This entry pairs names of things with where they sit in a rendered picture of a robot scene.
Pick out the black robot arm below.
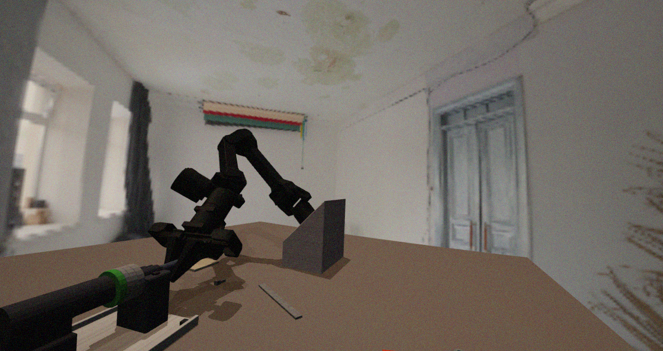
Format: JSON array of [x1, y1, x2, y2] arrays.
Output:
[[170, 129, 315, 224]]

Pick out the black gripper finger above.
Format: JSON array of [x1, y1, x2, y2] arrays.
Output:
[[170, 238, 214, 283], [164, 235, 185, 264]]

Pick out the grey flat bar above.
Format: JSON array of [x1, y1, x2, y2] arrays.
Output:
[[259, 283, 302, 319]]

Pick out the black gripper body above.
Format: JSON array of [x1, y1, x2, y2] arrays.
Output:
[[148, 202, 242, 257]]

